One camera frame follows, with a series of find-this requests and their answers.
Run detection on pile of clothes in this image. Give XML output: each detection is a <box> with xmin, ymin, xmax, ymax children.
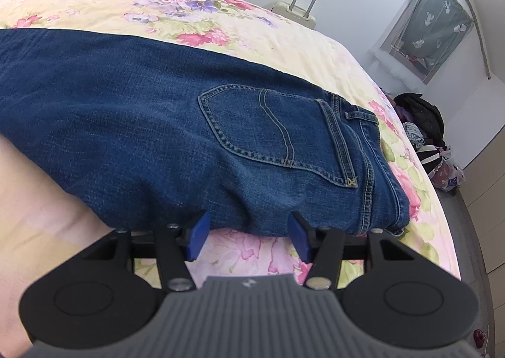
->
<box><xmin>401</xmin><ymin>121</ymin><xmax>465</xmax><ymax>192</ymax></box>

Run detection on green patterned window curtain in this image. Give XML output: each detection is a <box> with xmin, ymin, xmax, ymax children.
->
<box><xmin>371</xmin><ymin>0</ymin><xmax>476</xmax><ymax>86</ymax></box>

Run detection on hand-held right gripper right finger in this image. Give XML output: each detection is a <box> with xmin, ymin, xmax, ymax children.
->
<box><xmin>287</xmin><ymin>211</ymin><xmax>423</xmax><ymax>291</ymax></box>

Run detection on blue denim pants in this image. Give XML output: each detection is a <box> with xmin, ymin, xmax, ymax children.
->
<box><xmin>0</xmin><ymin>28</ymin><xmax>411</xmax><ymax>239</ymax></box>

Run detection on beige wooden cabinet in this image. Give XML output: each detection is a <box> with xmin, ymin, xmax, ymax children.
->
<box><xmin>461</xmin><ymin>131</ymin><xmax>505</xmax><ymax>272</ymax></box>

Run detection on cream suitcase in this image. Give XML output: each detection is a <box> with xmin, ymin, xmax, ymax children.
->
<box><xmin>264</xmin><ymin>0</ymin><xmax>327</xmax><ymax>30</ymax></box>

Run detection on wall pipe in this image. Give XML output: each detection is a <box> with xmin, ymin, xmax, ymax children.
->
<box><xmin>434</xmin><ymin>0</ymin><xmax>492</xmax><ymax>80</ymax></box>

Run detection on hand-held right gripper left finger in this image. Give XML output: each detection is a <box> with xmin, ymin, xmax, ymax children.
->
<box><xmin>85</xmin><ymin>211</ymin><xmax>211</xmax><ymax>292</ymax></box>

